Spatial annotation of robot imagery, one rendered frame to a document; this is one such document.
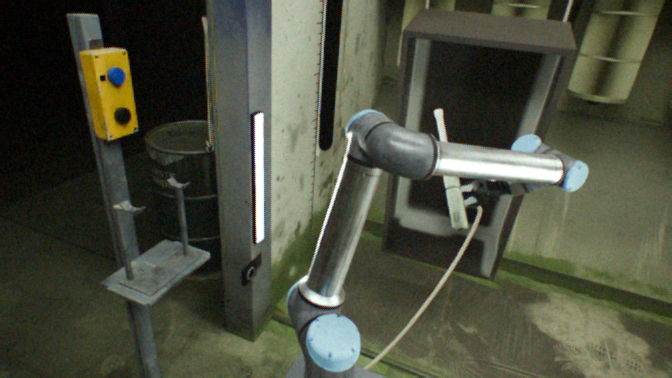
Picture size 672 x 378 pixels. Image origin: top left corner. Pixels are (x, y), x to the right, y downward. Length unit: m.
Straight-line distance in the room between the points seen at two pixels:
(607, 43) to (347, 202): 2.11
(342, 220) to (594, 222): 2.33
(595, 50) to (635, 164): 0.87
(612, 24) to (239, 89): 2.10
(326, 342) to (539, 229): 2.22
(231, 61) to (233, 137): 0.31
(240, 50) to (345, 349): 1.13
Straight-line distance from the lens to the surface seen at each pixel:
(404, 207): 2.53
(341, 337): 1.20
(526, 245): 3.13
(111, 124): 1.43
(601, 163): 3.30
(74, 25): 1.46
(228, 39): 1.70
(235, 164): 1.84
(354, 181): 1.09
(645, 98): 3.39
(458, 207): 1.56
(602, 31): 2.91
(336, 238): 1.16
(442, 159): 1.02
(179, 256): 1.70
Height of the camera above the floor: 1.77
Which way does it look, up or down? 27 degrees down
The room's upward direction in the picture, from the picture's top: 5 degrees clockwise
